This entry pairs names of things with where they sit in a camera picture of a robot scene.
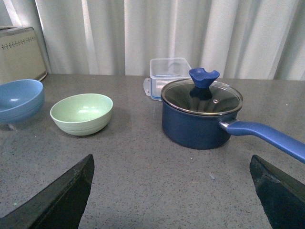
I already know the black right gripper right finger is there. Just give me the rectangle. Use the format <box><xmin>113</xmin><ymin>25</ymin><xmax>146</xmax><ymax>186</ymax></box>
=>
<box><xmin>249</xmin><ymin>155</ymin><xmax>305</xmax><ymax>229</ymax></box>

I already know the white curtain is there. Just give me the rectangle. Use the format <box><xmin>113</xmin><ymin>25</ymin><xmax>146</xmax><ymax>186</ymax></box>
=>
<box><xmin>0</xmin><ymin>0</ymin><xmax>305</xmax><ymax>80</ymax></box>

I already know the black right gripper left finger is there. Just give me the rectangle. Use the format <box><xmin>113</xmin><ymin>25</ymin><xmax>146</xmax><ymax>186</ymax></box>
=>
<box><xmin>0</xmin><ymin>154</ymin><xmax>94</xmax><ymax>229</ymax></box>

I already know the green bowl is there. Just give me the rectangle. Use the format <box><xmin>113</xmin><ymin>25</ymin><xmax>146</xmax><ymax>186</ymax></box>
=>
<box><xmin>50</xmin><ymin>94</ymin><xmax>113</xmax><ymax>136</ymax></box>

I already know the clear plastic food container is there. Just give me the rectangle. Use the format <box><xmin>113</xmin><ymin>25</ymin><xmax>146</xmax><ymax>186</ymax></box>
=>
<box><xmin>149</xmin><ymin>58</ymin><xmax>193</xmax><ymax>100</ymax></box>

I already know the dark blue saucepan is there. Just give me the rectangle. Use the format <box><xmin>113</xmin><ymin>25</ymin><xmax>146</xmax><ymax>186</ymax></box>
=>
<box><xmin>162</xmin><ymin>99</ymin><xmax>305</xmax><ymax>163</ymax></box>

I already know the cream toaster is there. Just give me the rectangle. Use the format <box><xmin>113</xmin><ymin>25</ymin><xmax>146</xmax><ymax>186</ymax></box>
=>
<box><xmin>0</xmin><ymin>26</ymin><xmax>47</xmax><ymax>84</ymax></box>

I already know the blue bowl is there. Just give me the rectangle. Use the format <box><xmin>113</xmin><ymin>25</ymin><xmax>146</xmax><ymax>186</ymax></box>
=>
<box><xmin>0</xmin><ymin>79</ymin><xmax>45</xmax><ymax>124</ymax></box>

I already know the clear lid with blue seal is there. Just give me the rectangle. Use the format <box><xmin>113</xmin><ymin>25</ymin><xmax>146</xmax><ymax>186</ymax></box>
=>
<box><xmin>143</xmin><ymin>78</ymin><xmax>164</xmax><ymax>101</ymax></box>

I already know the glass pot lid blue knob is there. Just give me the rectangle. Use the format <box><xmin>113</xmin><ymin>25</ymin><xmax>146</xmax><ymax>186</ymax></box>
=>
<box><xmin>161</xmin><ymin>68</ymin><xmax>243</xmax><ymax>116</ymax></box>

